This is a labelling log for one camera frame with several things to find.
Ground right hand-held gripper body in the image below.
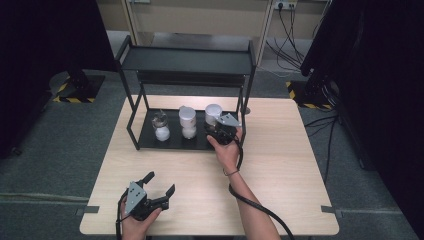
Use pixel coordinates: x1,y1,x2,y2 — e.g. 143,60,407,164
203,112,242,146

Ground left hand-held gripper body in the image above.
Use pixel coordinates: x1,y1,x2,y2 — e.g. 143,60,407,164
124,180,171,222

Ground white-lidded jar of tan powder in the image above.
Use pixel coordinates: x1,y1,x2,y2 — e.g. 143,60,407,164
203,103,224,128

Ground white-lidded jar of white powder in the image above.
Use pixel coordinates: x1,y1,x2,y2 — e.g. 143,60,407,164
178,105,198,140

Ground glass shaker with silver lid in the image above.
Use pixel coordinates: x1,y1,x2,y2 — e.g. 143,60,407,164
151,109,171,143

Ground black metal two-tier rack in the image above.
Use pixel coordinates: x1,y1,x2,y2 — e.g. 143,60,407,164
114,34,258,155

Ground person's right hand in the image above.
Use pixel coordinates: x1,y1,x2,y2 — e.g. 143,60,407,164
206,126,244,175

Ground person's left hand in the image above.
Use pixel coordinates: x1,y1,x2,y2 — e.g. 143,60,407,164
119,198,164,240

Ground grey tape strip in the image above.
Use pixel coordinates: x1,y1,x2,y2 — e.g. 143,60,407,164
75,205,101,217
320,204,345,220

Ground black stand base striped tape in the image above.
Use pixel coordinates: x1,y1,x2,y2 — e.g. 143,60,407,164
49,68,106,104
285,78,335,111

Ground black curtain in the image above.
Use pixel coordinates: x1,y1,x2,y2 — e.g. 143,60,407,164
299,0,424,240
0,0,118,160

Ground left hand-held gripper cable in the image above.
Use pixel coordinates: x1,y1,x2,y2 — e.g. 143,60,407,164
114,188,130,240

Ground hand-held gripper cable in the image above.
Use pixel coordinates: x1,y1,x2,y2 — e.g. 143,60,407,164
227,139,296,240
114,188,130,240

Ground right hand-held gripper cable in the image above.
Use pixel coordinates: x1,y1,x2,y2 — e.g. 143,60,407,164
227,139,296,240

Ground black floor cables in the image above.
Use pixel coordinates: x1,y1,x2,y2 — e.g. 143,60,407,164
303,112,340,185

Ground black cables at wall socket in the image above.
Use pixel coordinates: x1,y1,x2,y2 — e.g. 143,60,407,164
265,2,331,73

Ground white wall socket strip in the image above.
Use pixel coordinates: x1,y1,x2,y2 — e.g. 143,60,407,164
273,0,299,10

